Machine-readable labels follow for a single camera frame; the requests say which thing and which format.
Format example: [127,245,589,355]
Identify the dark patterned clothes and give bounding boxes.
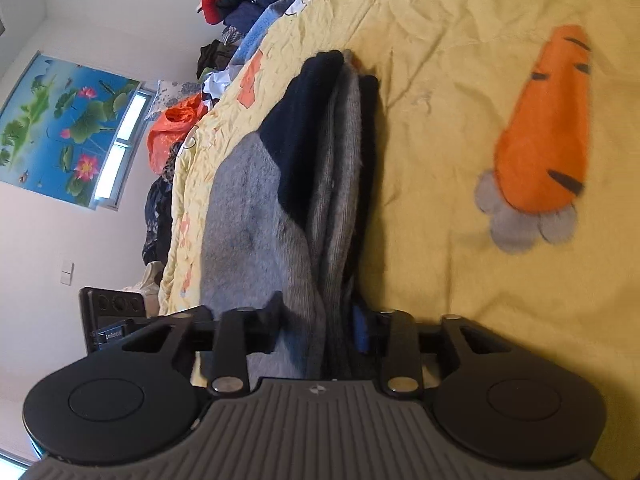
[141,141,184,267]

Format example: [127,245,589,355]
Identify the white patterned cloth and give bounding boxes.
[145,71,232,122]

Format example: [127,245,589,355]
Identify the lotus wall poster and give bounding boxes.
[0,51,144,207]

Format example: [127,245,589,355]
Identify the blue knit garment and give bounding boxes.
[231,10,282,67]

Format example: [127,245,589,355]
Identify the dark green garment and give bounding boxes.
[196,39,242,80]

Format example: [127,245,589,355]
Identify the window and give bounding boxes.
[91,89,157,212]

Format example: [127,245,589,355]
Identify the navy and grey sweater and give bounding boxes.
[200,49,382,383]

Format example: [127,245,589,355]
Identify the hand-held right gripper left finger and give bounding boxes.
[117,290,287,397]

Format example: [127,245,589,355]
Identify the yellow carrot print blanket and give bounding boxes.
[157,0,640,480]

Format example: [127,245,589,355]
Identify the navy garment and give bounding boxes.
[224,0,268,30]

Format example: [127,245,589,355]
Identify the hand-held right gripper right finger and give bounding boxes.
[351,304,506,396]

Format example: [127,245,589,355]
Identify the orange plastic bag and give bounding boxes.
[147,96,213,177]

